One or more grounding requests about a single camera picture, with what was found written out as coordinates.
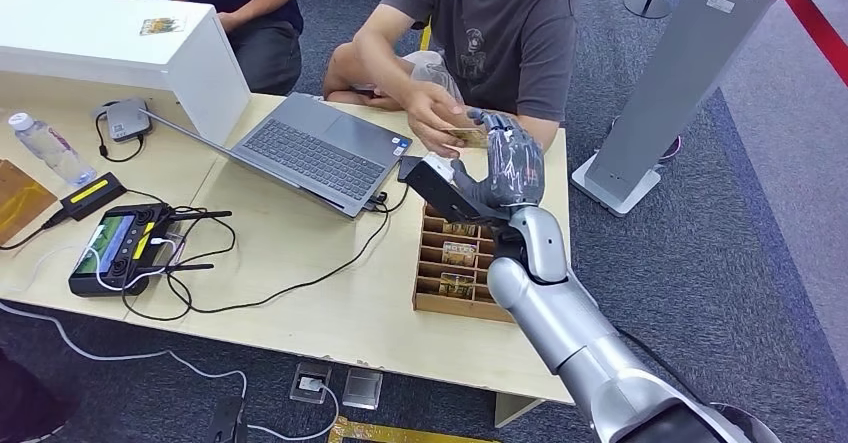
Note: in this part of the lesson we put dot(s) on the person's right forearm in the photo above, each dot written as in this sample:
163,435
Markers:
384,72

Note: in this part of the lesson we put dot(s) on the brown amber sheet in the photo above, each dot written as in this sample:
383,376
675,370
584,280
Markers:
20,198

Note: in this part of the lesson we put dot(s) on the floor socket with plug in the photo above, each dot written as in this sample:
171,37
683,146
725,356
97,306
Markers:
310,384

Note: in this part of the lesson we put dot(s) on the clear plastic bag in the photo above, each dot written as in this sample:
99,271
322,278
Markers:
434,72

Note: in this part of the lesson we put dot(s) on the metal floor socket plate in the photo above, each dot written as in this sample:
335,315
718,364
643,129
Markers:
362,389

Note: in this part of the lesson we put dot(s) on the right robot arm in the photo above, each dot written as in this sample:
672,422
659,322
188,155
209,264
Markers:
563,321

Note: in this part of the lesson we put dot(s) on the black handheld controller with screen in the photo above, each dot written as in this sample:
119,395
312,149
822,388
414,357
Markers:
106,248

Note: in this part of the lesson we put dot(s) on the grey laptop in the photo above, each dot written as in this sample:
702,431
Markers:
318,152

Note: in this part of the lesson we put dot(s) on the wooden card slot box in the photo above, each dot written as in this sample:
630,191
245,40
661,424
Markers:
437,304

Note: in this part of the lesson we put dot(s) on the clear water bottle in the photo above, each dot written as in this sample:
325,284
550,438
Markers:
50,148

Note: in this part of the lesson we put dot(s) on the grey hub adapter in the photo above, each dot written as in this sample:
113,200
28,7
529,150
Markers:
128,120

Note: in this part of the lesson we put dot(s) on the person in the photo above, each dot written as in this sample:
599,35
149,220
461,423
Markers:
265,56
510,36

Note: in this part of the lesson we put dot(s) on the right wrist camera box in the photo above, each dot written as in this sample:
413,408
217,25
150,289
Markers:
440,191

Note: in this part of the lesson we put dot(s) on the white desk shelf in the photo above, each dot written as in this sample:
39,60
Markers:
99,36

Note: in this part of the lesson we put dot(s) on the pale desk leg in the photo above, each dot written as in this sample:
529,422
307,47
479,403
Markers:
513,410

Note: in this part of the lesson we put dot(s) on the person's right hand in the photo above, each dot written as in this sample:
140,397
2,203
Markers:
427,112

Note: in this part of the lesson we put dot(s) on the person's left forearm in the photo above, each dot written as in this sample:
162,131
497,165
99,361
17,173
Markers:
548,134
258,6

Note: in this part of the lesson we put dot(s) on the yellow tape marking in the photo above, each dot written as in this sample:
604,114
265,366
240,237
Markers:
397,434

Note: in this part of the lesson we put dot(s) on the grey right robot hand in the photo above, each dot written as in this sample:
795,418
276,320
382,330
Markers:
517,168

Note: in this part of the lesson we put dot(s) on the black yellow-labelled power bank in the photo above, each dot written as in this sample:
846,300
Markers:
93,195

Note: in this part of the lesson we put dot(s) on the grey kiosk stand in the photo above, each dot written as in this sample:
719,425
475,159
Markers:
676,76

